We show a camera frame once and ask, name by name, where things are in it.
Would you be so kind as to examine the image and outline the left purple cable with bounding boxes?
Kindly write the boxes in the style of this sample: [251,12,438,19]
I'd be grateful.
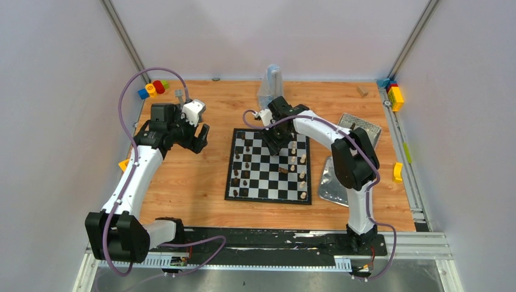
[101,67,228,278]

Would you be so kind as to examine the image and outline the clear plastic container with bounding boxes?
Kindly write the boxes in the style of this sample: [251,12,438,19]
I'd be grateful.
[337,113,382,148]

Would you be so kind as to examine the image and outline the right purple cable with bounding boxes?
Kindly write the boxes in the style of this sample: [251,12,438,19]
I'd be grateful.
[242,109,397,282]

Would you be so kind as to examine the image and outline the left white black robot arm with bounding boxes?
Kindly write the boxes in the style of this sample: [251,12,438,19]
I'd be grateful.
[85,99,209,263]

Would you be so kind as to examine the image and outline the grey lego tower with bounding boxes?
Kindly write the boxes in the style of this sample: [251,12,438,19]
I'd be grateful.
[175,89,184,105]

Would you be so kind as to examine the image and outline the black white chessboard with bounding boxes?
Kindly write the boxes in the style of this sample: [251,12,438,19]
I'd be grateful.
[225,128,312,205]

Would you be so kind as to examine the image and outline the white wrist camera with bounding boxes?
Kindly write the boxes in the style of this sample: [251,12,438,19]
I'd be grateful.
[181,99,206,127]
[255,109,274,127]

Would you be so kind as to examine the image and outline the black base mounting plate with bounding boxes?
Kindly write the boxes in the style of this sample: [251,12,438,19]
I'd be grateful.
[169,227,388,266]

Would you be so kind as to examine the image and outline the yellow plastic triangle toy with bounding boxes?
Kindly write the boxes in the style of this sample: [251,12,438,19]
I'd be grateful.
[118,159,130,172]

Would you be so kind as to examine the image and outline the yellow plastic piece right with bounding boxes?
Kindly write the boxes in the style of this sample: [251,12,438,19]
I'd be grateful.
[392,162,403,183]

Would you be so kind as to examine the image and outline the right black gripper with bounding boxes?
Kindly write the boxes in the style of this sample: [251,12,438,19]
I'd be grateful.
[260,120,293,156]

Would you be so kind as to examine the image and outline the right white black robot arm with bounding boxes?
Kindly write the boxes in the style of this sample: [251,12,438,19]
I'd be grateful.
[254,97,380,254]

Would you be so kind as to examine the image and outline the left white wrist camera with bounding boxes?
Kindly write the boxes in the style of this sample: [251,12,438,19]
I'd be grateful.
[181,99,206,127]

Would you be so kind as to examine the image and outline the purple cable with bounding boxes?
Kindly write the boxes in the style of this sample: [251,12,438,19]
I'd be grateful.
[242,109,397,282]
[101,67,228,278]

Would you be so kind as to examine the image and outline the stacked lego bricks right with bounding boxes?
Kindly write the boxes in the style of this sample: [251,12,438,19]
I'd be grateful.
[376,78,404,112]

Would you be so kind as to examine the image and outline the small wooden block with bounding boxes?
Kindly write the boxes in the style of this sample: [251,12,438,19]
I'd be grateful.
[357,86,369,97]

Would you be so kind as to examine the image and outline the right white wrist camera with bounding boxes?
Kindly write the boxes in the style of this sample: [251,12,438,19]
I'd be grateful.
[255,109,274,127]

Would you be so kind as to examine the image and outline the silver metal tray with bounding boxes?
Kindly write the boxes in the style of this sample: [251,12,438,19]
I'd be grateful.
[317,156,349,207]

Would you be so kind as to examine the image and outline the colourful toy blocks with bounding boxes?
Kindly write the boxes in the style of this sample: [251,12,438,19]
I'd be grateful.
[138,80,170,100]

